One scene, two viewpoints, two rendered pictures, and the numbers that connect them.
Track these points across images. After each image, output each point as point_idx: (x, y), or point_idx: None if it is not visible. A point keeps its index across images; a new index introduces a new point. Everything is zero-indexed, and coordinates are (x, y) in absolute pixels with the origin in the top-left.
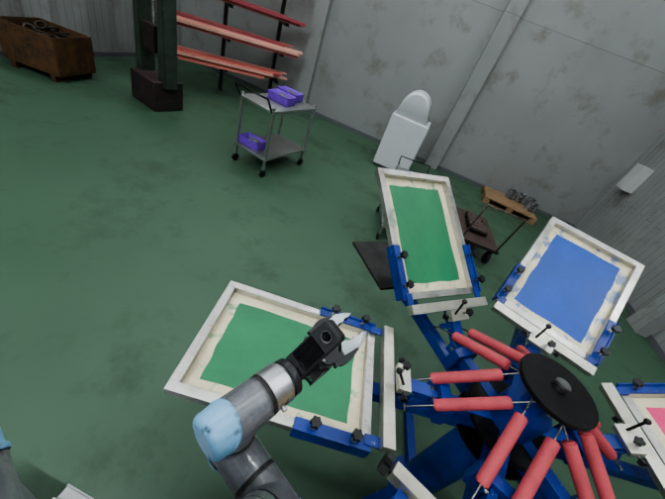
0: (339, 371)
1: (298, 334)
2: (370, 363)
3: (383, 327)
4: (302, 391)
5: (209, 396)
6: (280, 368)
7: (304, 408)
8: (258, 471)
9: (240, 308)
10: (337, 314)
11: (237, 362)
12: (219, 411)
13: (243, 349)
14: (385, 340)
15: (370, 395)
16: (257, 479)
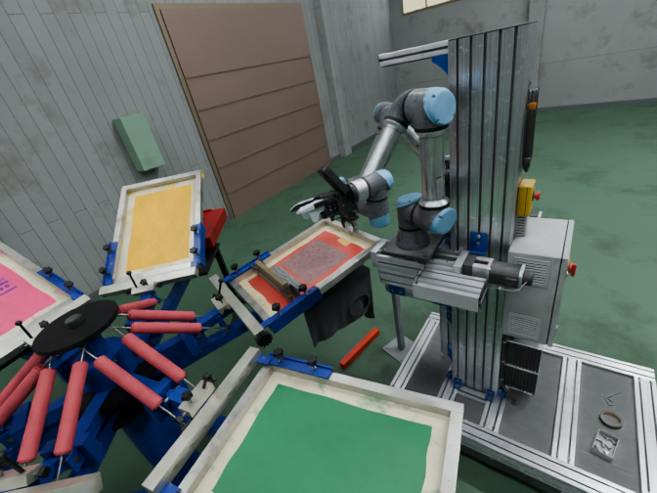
0: (260, 437)
1: None
2: (216, 437)
3: (154, 492)
4: (314, 413)
5: (414, 396)
6: (353, 182)
7: (316, 396)
8: None
9: None
10: (308, 206)
11: (390, 447)
12: (381, 171)
13: (384, 470)
14: (174, 459)
15: (240, 399)
16: None
